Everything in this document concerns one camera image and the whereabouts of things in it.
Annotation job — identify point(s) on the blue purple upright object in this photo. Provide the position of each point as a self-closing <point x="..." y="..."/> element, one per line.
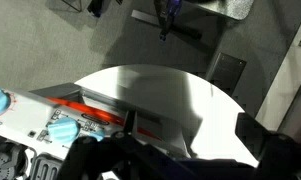
<point x="169" y="15"/>

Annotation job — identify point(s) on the rectangular black stove grill plate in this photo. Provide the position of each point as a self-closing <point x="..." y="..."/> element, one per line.
<point x="45" y="168"/>

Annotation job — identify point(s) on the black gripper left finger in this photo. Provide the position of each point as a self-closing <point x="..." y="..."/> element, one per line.
<point x="131" y="124"/>

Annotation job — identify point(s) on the light blue ridged stove knob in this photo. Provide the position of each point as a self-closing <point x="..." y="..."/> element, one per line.
<point x="64" y="130"/>

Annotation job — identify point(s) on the grey desk top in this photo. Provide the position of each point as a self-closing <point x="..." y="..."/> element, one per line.
<point x="228" y="7"/>

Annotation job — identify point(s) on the black box on floor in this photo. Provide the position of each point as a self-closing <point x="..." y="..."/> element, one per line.
<point x="228" y="71"/>

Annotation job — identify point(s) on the small light blue stove knob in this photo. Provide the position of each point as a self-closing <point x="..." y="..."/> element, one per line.
<point x="98" y="135"/>

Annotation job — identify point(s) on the thin metal chair frame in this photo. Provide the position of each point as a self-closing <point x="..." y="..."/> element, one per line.
<point x="73" y="5"/>

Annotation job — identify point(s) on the dark shoe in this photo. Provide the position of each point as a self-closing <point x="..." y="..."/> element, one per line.
<point x="96" y="7"/>

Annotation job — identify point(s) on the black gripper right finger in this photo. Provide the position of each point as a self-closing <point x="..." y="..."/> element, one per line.
<point x="253" y="135"/>

